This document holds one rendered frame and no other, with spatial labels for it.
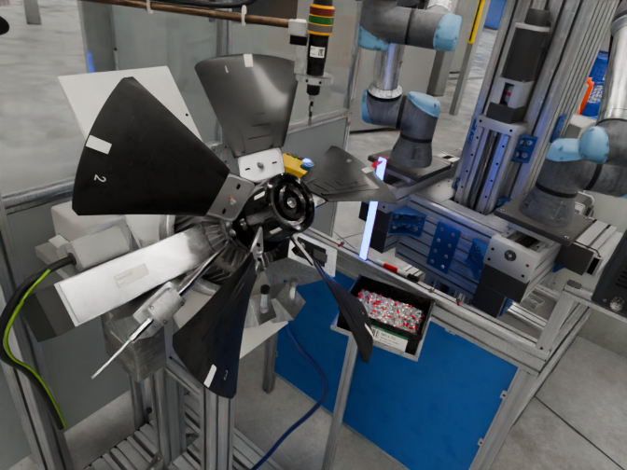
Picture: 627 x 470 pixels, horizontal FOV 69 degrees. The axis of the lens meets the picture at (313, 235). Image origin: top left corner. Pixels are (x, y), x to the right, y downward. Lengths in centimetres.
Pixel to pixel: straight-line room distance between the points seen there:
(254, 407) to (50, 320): 136
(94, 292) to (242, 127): 42
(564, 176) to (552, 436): 127
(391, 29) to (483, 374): 93
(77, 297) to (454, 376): 105
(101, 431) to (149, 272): 126
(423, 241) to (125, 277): 113
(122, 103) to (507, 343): 104
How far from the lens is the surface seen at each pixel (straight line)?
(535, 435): 233
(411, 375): 154
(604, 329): 291
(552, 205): 148
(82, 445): 203
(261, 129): 96
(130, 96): 78
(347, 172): 111
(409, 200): 168
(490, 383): 142
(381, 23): 110
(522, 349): 131
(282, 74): 104
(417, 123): 162
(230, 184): 85
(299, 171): 139
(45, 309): 80
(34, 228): 149
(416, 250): 172
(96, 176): 78
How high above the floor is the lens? 161
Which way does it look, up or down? 31 degrees down
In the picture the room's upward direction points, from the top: 8 degrees clockwise
